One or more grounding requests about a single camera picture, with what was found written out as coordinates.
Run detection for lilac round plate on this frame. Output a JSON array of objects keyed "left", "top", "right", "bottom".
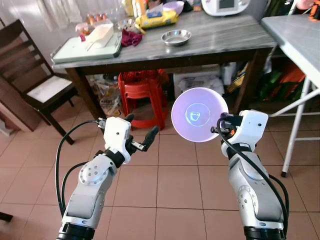
[{"left": 171, "top": 87, "right": 229, "bottom": 143}]

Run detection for printed plastic bag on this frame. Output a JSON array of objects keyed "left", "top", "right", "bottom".
[{"left": 92, "top": 75, "right": 122, "bottom": 118}]

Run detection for red plastic stool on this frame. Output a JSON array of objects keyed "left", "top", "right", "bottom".
[{"left": 117, "top": 70, "right": 170, "bottom": 132}]

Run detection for green bag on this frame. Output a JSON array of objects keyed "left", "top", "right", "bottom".
[{"left": 257, "top": 67, "right": 286, "bottom": 103}]

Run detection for dark wooden marble-top table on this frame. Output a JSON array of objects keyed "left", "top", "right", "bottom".
[{"left": 50, "top": 9, "right": 278, "bottom": 121}]

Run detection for orange bag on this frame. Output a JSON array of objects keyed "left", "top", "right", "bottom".
[{"left": 280, "top": 62, "right": 307, "bottom": 98}]

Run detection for maroon terry cloth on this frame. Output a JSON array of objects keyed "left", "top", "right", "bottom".
[{"left": 121, "top": 29, "right": 144, "bottom": 47}]

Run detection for light green tray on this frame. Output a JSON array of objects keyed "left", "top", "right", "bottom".
[{"left": 51, "top": 32, "right": 123, "bottom": 64}]

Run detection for dark wooden cushioned chair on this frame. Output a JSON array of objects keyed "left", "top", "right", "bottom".
[{"left": 0, "top": 19, "right": 81, "bottom": 146}]

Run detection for white plastic jug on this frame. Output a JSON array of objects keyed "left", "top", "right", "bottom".
[{"left": 86, "top": 22, "right": 116, "bottom": 51}]

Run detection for yellow kitchen wipes pack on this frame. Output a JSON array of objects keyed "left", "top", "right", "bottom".
[{"left": 135, "top": 10, "right": 179, "bottom": 30}]

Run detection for clear egg tray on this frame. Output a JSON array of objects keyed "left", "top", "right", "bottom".
[{"left": 84, "top": 12, "right": 112, "bottom": 27}]

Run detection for grey white-legged folding table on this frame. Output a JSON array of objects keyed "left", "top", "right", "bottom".
[{"left": 260, "top": 14, "right": 320, "bottom": 178}]

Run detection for white kitchen appliance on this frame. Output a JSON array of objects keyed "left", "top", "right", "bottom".
[{"left": 201, "top": 0, "right": 251, "bottom": 17}]

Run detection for lilac plastic bowl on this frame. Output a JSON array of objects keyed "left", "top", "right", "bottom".
[{"left": 161, "top": 1, "right": 186, "bottom": 16}]

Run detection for white curtain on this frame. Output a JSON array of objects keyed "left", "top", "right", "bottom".
[{"left": 35, "top": 0, "right": 126, "bottom": 31}]

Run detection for orange black object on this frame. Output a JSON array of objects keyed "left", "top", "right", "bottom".
[{"left": 307, "top": 0, "right": 320, "bottom": 22}]

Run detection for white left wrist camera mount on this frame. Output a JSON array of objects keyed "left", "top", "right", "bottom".
[{"left": 102, "top": 116, "right": 133, "bottom": 165}]

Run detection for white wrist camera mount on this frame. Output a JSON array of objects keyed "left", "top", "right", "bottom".
[
  {"left": 227, "top": 110, "right": 269, "bottom": 151},
  {"left": 102, "top": 116, "right": 133, "bottom": 165}
]

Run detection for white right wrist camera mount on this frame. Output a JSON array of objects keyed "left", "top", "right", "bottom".
[{"left": 227, "top": 110, "right": 269, "bottom": 151}]

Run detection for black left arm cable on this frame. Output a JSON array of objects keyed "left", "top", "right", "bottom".
[{"left": 55, "top": 119, "right": 106, "bottom": 218}]

